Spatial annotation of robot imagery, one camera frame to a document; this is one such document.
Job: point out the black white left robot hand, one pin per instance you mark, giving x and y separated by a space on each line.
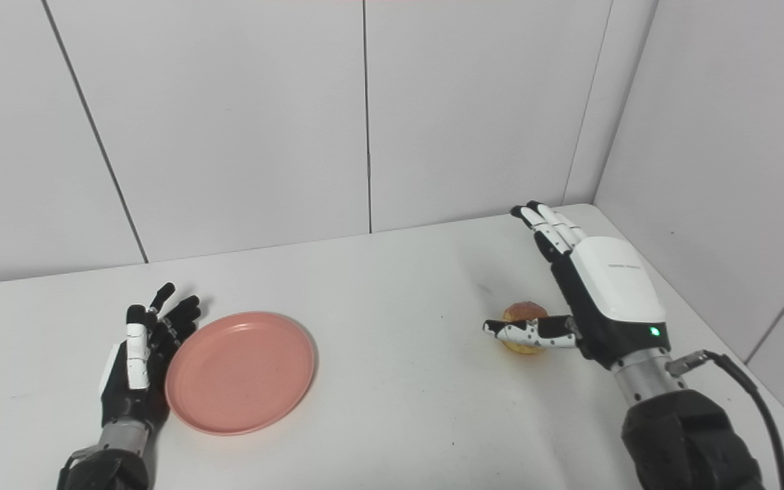
130 381

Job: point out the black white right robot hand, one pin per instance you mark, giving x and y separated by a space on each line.
603 292

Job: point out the cream puff pastry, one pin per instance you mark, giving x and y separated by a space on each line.
525 312

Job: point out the pink round plate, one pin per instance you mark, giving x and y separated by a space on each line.
240 373

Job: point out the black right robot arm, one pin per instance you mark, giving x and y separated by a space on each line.
684 435

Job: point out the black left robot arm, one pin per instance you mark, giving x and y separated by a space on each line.
109 466

